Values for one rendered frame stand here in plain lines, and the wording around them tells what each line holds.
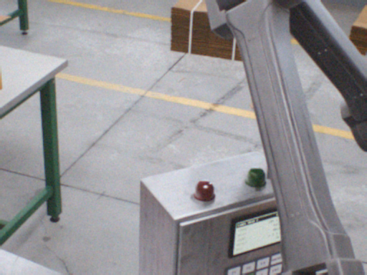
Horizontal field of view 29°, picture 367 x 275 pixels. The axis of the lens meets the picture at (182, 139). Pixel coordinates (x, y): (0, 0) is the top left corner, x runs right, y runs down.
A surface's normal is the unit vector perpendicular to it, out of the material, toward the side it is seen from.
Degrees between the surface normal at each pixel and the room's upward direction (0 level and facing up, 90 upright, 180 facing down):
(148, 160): 0
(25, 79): 0
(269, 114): 60
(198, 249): 90
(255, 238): 90
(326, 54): 111
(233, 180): 0
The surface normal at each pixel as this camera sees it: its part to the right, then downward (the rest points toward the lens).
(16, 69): 0.04, -0.87
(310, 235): -0.59, -0.16
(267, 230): 0.47, 0.45
